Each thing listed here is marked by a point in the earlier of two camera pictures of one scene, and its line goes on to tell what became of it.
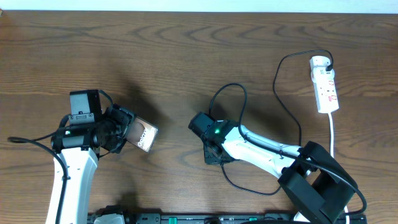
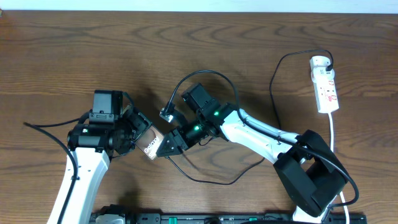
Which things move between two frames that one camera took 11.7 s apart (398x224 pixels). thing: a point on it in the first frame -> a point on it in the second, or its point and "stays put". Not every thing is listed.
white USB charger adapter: x=319 y=74 stays put
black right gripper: x=209 y=159 -> x=171 y=137
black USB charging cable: x=285 y=109 -> x=252 y=168
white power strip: x=325 y=91 stays put
